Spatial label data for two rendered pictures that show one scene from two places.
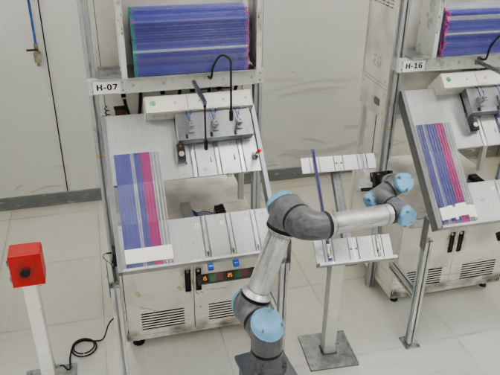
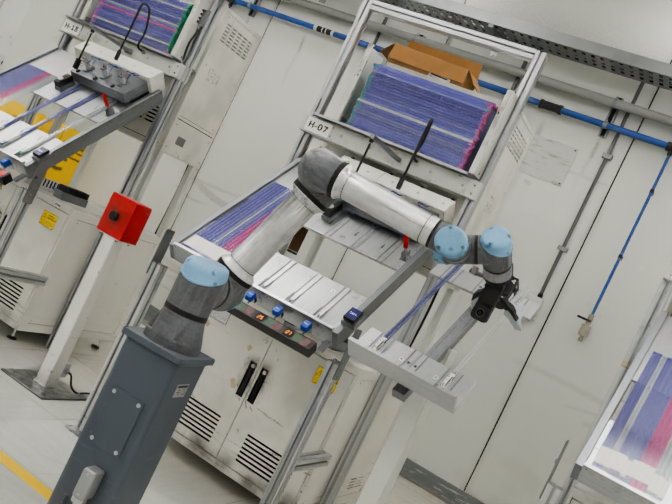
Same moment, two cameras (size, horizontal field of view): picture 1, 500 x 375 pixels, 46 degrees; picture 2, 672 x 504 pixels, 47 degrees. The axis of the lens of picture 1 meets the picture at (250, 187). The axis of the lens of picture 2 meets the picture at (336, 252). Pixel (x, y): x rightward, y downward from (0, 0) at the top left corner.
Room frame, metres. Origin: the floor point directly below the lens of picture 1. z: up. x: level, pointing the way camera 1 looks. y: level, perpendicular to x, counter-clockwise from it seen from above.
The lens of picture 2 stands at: (0.29, -1.55, 0.96)
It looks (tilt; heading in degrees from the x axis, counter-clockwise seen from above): 0 degrees down; 40
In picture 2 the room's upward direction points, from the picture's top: 26 degrees clockwise
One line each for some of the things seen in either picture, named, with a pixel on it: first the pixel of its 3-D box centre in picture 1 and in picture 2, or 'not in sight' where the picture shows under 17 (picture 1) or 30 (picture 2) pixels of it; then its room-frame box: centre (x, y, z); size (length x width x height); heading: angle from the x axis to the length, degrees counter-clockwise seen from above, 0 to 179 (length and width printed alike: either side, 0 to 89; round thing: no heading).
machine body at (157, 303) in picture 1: (184, 257); (283, 403); (2.65, 0.36, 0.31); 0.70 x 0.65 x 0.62; 105
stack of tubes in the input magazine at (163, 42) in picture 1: (189, 39); (421, 118); (2.55, 0.27, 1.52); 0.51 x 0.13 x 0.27; 105
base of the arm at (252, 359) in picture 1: (266, 356); (179, 325); (1.61, -0.07, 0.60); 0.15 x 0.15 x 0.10
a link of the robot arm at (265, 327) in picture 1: (265, 330); (200, 284); (1.62, -0.06, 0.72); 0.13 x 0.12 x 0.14; 26
